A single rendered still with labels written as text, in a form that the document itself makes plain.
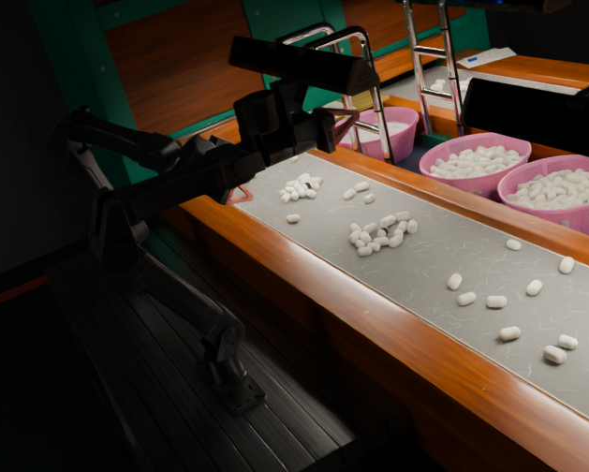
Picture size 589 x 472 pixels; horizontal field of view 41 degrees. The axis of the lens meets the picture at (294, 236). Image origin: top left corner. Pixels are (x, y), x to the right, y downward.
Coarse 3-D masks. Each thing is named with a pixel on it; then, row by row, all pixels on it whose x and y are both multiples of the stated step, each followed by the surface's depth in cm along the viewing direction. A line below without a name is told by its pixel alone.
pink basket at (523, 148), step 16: (448, 144) 204; (480, 144) 204; (496, 144) 202; (512, 144) 198; (528, 144) 190; (432, 160) 202; (448, 160) 204; (432, 176) 188; (480, 176) 181; (496, 176) 182; (496, 192) 185
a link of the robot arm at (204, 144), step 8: (184, 144) 174; (192, 144) 174; (200, 144) 174; (208, 144) 176; (152, 152) 177; (184, 152) 175; (192, 152) 174; (200, 152) 173; (152, 160) 177; (160, 160) 176; (176, 160) 180; (184, 160) 176; (192, 160) 175; (152, 168) 178; (160, 168) 177; (168, 168) 177
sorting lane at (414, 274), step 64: (256, 192) 214; (320, 192) 203; (384, 192) 194; (320, 256) 172; (384, 256) 166; (448, 256) 159; (512, 256) 154; (448, 320) 140; (512, 320) 135; (576, 320) 131; (576, 384) 118
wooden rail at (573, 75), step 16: (496, 64) 252; (512, 64) 248; (528, 64) 244; (544, 64) 241; (560, 64) 237; (576, 64) 234; (528, 80) 238; (544, 80) 232; (560, 80) 227; (576, 80) 222
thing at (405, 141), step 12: (384, 108) 240; (396, 108) 237; (408, 108) 234; (360, 120) 241; (396, 120) 238; (408, 120) 234; (348, 132) 240; (408, 132) 222; (348, 144) 221; (372, 144) 219; (396, 144) 221; (408, 144) 225; (372, 156) 222; (396, 156) 224
